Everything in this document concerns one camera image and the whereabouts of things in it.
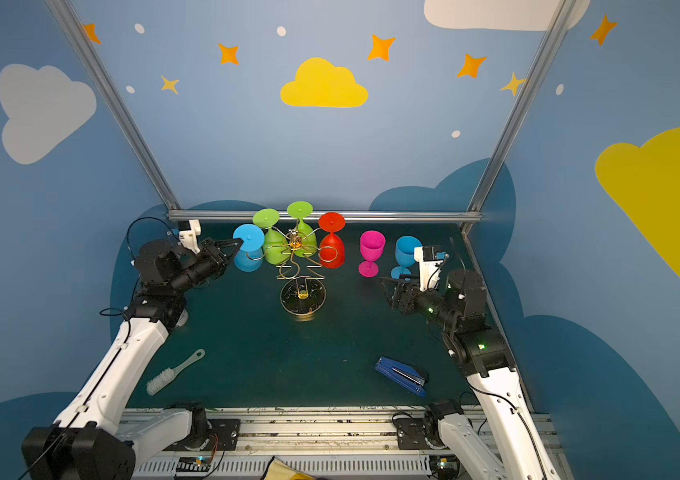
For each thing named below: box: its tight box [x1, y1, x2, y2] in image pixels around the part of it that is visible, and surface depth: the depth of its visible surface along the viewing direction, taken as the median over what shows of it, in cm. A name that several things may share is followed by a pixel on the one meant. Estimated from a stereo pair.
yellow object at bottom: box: [260, 456, 318, 480], surface depth 70 cm
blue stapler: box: [375, 356, 429, 397], surface depth 84 cm
